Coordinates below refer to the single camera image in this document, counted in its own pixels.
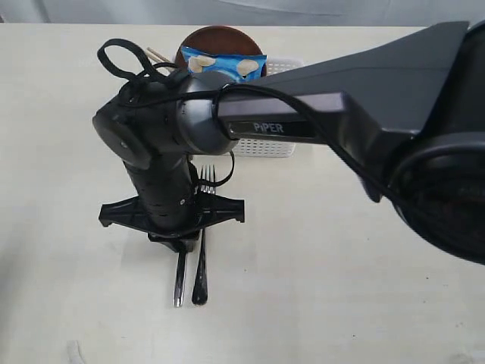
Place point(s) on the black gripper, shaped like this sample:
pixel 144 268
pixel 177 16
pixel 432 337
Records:
pixel 178 220

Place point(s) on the silver table knife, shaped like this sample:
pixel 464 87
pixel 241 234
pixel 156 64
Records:
pixel 179 285

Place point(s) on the silver metal fork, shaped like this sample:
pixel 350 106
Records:
pixel 200 289

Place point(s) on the wooden chopstick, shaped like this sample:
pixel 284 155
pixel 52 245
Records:
pixel 158 58
pixel 164 68

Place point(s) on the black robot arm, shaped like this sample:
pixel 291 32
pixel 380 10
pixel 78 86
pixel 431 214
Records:
pixel 407 117

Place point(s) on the white perforated plastic basket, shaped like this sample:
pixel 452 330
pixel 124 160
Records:
pixel 265 146

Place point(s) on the blue chips bag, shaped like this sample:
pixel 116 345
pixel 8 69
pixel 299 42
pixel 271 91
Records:
pixel 239 68

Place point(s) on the brown round plate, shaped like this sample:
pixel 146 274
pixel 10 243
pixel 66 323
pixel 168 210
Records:
pixel 218 40

